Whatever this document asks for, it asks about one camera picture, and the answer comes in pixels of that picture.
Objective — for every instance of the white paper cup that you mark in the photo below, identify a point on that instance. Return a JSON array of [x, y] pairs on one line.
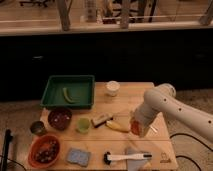
[[112, 88]]

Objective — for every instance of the black stand at left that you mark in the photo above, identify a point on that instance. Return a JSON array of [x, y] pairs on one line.
[[5, 150]]

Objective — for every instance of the small metal cup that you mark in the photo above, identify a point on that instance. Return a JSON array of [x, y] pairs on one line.
[[38, 128]]

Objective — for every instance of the small green cup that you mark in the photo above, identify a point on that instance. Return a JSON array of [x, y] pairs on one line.
[[83, 125]]

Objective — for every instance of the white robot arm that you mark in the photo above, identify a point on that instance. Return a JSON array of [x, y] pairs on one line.
[[161, 98]]

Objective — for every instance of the green bean pod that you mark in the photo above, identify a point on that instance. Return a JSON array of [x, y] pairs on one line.
[[66, 96]]

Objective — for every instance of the yellow banana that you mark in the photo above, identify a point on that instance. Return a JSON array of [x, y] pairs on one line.
[[115, 126]]

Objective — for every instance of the green plastic tray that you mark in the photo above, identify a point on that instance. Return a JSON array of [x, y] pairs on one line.
[[80, 89]]

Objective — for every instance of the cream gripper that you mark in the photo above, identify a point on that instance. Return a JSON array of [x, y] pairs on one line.
[[143, 121]]

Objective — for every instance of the white handled dish brush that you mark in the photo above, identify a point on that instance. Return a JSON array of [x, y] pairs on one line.
[[108, 157]]

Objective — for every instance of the red apple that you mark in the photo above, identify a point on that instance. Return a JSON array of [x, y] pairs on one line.
[[135, 128]]

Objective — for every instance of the wooden block eraser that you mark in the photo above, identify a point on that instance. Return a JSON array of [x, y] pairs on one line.
[[101, 119]]

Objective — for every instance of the orange bowl with contents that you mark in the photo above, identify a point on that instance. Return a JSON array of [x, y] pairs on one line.
[[44, 151]]

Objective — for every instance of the dark brown bowl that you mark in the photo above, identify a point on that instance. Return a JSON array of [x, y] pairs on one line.
[[60, 118]]

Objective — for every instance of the blue sponge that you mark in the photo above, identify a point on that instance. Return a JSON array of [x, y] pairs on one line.
[[78, 156]]

